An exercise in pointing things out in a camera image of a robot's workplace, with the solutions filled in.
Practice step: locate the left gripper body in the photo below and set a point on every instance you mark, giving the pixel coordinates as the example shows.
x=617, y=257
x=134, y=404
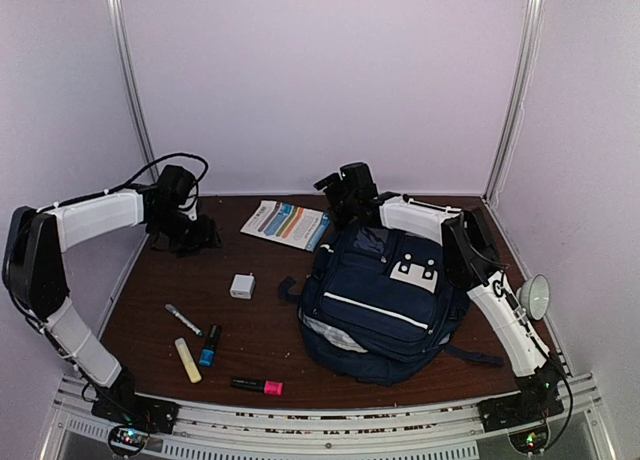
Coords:
x=184, y=235

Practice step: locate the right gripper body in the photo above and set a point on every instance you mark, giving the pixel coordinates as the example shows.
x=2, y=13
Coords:
x=343, y=204

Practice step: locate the white colourful brochure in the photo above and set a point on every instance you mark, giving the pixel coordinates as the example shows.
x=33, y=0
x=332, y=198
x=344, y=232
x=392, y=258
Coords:
x=293, y=226

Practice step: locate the navy blue backpack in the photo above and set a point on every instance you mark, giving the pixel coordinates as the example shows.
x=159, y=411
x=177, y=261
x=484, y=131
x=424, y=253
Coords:
x=377, y=306

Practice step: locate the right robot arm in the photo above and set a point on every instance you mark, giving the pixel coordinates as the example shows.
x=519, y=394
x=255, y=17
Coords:
x=471, y=263

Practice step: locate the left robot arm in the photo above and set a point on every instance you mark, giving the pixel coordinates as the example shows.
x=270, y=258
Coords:
x=34, y=272

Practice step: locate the white charger cube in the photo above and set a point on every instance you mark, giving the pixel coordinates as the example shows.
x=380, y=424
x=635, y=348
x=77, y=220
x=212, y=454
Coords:
x=242, y=286

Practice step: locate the silver grey marker pen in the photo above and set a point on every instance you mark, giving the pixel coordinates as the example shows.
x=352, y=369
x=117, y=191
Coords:
x=184, y=320

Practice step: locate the blue highlighter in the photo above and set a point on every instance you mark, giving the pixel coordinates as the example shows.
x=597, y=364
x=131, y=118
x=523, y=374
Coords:
x=209, y=349

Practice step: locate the yellow highlighter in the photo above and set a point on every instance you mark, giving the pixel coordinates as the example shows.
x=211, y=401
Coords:
x=187, y=360

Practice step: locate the pink highlighter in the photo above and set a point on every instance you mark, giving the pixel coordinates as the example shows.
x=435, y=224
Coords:
x=266, y=387

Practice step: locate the grey white bowl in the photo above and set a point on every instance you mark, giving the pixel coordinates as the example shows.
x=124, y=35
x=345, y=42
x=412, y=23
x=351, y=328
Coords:
x=534, y=297

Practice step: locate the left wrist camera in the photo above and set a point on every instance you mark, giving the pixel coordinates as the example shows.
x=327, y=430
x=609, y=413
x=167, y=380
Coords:
x=189, y=209

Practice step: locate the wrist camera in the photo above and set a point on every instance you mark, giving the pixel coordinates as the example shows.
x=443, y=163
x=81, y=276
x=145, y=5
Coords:
x=189, y=209
x=331, y=181

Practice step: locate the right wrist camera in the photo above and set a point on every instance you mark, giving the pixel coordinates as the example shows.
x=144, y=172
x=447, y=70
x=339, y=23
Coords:
x=331, y=181

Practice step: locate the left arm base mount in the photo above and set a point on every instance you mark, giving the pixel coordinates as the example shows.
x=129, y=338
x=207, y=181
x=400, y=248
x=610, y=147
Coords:
x=148, y=414

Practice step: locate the aluminium front rail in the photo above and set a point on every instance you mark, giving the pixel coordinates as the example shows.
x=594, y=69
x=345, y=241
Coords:
x=450, y=430

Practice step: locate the left aluminium post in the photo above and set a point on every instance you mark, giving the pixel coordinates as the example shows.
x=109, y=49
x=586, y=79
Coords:
x=117, y=16

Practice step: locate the aluminium post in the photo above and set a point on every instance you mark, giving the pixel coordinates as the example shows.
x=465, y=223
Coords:
x=117, y=16
x=530, y=38

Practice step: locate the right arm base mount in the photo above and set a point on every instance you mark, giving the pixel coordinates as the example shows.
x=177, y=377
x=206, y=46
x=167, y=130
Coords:
x=515, y=410

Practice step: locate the right aluminium post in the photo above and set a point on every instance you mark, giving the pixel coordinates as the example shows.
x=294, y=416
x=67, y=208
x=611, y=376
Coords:
x=530, y=38

